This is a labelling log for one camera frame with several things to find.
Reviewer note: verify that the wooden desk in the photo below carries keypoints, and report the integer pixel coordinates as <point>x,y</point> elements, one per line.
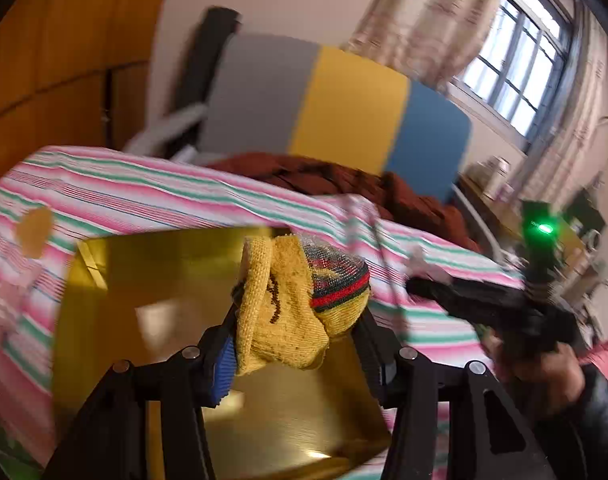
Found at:
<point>499,215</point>

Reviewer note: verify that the brown blanket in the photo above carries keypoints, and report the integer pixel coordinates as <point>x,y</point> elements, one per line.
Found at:
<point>334,180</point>

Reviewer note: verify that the wooden wardrobe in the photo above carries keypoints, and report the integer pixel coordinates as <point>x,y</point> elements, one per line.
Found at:
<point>59,60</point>

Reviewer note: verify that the person's right hand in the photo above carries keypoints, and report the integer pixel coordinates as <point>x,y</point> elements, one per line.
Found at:
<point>544,380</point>

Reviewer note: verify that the beige patterned curtain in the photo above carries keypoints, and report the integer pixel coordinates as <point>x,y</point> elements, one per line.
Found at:
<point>579,125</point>
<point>424,15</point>

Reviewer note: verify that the yellow sock with striped cuff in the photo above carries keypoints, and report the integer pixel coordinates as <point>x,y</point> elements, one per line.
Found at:
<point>284,320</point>

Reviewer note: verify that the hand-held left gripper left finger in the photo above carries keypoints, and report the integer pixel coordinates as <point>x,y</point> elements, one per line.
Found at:
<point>223,375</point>

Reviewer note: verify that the gold metal box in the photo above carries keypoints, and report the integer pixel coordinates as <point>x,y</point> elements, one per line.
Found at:
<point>159,290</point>

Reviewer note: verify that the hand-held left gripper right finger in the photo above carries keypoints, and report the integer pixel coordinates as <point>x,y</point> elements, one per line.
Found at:
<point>378,376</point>

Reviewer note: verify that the person's right forearm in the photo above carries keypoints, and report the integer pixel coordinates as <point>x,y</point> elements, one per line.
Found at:
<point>599,420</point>

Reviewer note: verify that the white bag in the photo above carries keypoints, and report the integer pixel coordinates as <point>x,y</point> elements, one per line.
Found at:
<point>494,177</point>

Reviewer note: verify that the yellow round object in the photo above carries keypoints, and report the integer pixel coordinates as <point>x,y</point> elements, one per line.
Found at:
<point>34,232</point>

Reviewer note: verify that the white chair armrest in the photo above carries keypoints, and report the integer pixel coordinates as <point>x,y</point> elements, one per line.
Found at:
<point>169,127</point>

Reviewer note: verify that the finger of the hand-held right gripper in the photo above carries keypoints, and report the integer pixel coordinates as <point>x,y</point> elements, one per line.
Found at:
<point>464,297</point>

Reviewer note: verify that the grey yellow blue chair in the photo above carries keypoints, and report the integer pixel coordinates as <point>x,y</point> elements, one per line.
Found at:
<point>354,105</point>

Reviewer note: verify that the dark framed window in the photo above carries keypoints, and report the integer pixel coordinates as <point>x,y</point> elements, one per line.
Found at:
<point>519,55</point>

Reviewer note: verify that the black chair headrest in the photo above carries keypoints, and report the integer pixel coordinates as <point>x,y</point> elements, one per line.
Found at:
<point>204,60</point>

